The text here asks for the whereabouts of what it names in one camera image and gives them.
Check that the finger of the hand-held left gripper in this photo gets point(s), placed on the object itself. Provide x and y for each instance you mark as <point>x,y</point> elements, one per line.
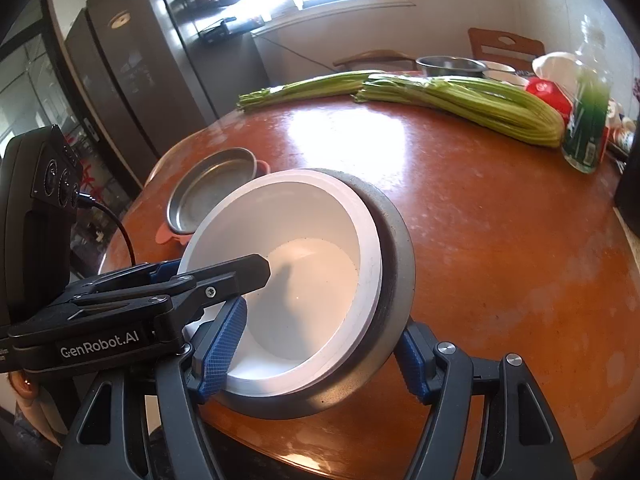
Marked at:
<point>167,270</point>
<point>235,272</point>

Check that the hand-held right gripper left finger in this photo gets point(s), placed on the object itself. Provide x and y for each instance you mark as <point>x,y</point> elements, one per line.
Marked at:
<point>225,347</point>

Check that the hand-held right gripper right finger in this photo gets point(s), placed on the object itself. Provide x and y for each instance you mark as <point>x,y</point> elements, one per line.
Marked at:
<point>412,362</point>

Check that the steel pan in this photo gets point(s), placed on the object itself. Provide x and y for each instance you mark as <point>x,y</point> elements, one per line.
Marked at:
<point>210,190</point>

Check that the steel bowl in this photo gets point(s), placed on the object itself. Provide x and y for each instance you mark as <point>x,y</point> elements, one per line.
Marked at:
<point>400,270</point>

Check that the person's left hand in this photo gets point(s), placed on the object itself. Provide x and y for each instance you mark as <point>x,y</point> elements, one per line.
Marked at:
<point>22,387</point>

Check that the light wooden curved chair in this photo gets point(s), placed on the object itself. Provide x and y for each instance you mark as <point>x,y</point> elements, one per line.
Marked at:
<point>160,162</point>

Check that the long celery bundle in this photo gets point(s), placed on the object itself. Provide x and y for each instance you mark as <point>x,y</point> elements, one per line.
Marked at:
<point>310,87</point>

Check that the grey refrigerator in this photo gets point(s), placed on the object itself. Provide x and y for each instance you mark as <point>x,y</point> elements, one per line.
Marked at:
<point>150,60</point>

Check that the glass door cabinet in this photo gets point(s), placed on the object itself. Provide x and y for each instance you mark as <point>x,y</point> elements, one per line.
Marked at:
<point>30,85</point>

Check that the dark curved-back chair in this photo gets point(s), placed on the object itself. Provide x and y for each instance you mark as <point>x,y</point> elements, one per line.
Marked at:
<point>375,55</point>

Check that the thick celery bundle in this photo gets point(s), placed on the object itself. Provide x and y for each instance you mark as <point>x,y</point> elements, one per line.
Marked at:
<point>475,100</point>

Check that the black thermos flask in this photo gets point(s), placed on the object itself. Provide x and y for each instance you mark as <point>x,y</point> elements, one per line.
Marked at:
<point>630,185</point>

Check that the clear plastic bottle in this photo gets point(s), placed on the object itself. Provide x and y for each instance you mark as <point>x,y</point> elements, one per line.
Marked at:
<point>585,125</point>

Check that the steel basin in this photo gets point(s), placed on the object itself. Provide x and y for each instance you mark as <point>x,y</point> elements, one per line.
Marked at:
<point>450,67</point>

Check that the white bowl patterned rim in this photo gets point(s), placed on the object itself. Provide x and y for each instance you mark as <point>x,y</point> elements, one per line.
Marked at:
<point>505,77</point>

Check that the red tissue pack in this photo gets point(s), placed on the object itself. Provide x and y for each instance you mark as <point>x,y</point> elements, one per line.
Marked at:
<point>545,90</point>

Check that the brown wooden chair back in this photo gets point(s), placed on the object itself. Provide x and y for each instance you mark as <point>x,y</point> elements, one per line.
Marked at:
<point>485,50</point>

